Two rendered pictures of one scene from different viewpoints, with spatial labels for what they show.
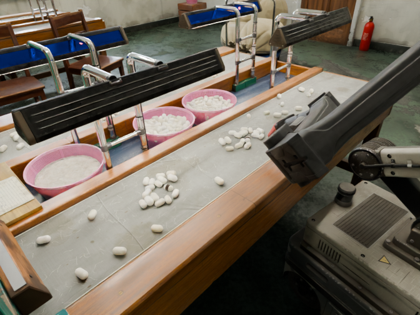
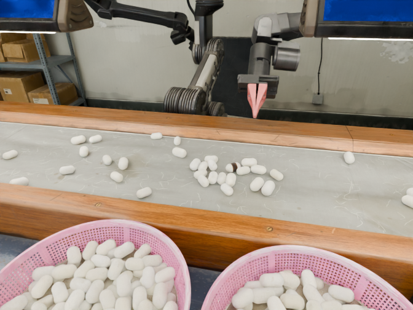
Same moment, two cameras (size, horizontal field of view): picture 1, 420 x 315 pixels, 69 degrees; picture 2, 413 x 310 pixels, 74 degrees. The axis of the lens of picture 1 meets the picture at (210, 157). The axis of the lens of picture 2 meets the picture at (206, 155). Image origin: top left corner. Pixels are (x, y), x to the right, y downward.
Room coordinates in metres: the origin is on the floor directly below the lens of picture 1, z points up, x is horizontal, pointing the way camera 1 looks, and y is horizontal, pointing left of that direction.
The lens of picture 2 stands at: (1.38, 0.25, 1.10)
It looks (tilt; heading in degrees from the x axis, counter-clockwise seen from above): 31 degrees down; 237
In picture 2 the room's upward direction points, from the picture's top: 1 degrees counter-clockwise
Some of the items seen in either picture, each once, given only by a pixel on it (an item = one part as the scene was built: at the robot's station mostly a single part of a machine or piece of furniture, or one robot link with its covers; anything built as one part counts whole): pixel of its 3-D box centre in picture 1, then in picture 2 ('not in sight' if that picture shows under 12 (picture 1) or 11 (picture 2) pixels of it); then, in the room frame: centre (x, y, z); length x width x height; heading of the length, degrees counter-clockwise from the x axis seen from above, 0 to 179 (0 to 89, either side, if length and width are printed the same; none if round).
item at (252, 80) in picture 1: (234, 46); not in sight; (1.83, -0.17, 0.90); 0.20 x 0.19 x 0.45; 135
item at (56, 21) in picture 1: (94, 62); not in sight; (3.11, 1.13, 0.45); 0.44 x 0.43 x 0.91; 156
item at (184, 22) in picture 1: (224, 12); not in sight; (1.88, -0.11, 1.08); 0.62 x 0.08 x 0.07; 135
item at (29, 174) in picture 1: (69, 174); not in sight; (0.88, 0.51, 0.72); 0.27 x 0.27 x 0.10
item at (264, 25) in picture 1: (259, 36); not in sight; (4.17, -0.69, 0.40); 0.74 x 0.56 x 0.38; 137
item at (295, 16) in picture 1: (295, 60); not in sight; (1.55, -0.45, 0.90); 0.20 x 0.19 x 0.45; 135
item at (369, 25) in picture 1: (367, 32); not in sight; (4.83, -2.44, 0.25); 0.18 x 0.14 x 0.49; 136
